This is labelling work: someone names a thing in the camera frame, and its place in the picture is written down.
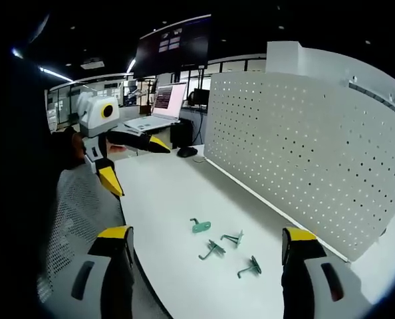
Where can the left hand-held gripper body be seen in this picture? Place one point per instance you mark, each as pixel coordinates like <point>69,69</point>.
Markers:
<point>92,116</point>

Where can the black computer mouse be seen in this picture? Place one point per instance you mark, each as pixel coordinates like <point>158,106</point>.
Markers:
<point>187,151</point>

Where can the dark wall rail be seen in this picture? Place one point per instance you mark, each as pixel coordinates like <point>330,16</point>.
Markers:
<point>380,99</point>

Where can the white perforated mounting plate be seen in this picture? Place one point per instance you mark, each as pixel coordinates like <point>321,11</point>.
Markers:
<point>300,149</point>

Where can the ceiling air conditioner unit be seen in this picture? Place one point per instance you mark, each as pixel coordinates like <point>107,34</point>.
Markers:
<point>92,63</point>

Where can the green hook assembly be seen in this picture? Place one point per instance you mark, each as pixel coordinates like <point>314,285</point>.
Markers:
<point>253,266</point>
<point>202,227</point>
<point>235,238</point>
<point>215,248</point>

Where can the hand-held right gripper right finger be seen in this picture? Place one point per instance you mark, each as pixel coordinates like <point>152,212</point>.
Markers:
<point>314,285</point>

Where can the large black wall screen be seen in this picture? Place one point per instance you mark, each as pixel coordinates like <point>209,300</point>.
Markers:
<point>171,46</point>

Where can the black desktop monitor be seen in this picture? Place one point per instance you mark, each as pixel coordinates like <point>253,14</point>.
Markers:
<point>199,96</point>

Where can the small round white disc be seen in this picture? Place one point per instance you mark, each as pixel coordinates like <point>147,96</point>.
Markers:
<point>199,159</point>

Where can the grey mesh chair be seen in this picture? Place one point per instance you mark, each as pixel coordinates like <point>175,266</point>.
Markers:
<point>74,212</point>

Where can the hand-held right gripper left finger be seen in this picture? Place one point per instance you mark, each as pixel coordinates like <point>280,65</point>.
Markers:
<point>94,279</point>

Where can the white open laptop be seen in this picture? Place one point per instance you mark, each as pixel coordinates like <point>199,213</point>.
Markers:
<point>166,103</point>

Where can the person's left hand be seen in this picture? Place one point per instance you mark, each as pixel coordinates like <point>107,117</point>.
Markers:
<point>68,149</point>

